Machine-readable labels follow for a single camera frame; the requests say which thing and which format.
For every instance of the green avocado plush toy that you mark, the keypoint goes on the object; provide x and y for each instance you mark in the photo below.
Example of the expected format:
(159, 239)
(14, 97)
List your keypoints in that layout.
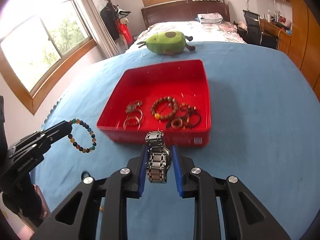
(167, 43)

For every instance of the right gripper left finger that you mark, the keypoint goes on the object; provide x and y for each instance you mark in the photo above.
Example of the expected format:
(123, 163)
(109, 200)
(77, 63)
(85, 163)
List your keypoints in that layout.
(97, 207)

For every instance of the plain silver bangle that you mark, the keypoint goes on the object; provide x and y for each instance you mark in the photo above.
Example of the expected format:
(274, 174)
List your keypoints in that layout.
(131, 122)

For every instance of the folded white blanket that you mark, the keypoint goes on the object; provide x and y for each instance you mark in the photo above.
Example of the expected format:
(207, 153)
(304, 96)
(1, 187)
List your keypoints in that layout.
(209, 18)

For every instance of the silver metal wristwatch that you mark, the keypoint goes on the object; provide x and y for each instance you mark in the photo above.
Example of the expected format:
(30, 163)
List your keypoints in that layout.
(159, 157)

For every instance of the floral bed sheet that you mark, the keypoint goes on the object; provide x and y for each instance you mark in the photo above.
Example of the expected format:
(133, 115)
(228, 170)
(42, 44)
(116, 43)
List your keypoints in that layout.
(201, 32)

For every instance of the blue bed cover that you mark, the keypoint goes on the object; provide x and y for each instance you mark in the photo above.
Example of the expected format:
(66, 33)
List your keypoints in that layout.
(265, 131)

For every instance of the silver bangle with clasp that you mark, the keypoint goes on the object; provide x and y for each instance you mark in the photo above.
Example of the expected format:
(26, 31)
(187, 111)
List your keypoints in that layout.
(138, 113)

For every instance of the coat rack with clothes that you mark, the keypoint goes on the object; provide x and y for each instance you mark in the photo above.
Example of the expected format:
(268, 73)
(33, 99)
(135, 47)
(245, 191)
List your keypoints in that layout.
(115, 20)

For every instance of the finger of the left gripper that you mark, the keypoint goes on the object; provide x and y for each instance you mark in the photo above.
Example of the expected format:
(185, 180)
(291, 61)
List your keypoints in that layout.
(40, 139)

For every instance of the wooden framed side window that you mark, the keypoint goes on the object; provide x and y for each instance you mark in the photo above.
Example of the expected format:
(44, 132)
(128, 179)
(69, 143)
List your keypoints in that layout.
(40, 41)

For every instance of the wooden wardrobe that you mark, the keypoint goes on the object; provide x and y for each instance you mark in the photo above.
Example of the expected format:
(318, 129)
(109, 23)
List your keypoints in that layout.
(304, 46)

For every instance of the beige side curtain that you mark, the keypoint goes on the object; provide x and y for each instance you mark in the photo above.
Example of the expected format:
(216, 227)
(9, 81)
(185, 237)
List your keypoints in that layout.
(97, 28)

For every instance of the black office chair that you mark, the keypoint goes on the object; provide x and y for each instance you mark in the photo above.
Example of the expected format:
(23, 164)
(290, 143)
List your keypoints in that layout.
(255, 35)

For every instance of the wooden desk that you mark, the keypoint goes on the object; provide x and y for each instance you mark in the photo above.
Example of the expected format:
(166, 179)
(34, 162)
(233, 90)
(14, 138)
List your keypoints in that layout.
(283, 38)

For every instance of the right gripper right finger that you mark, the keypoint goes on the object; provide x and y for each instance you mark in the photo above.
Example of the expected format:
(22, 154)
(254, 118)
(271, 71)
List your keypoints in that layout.
(223, 202)

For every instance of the red tin box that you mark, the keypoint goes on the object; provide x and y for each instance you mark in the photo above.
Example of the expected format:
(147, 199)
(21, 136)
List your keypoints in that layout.
(174, 98)

